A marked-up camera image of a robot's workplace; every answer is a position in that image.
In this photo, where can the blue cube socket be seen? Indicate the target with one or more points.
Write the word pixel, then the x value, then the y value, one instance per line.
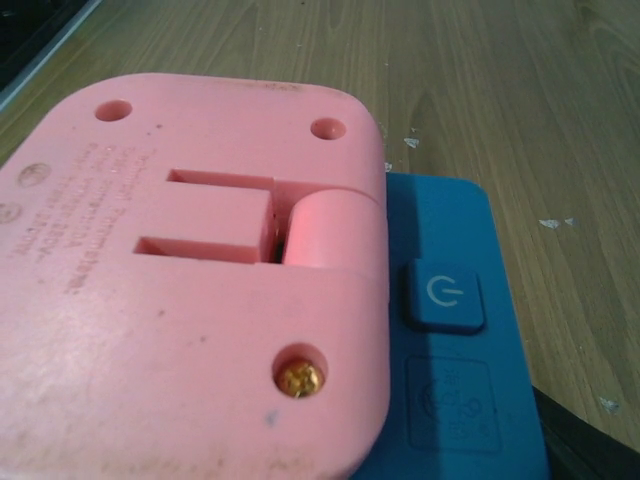
pixel 462 404

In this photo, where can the pink plug adapter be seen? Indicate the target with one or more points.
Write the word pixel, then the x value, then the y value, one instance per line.
pixel 195 283

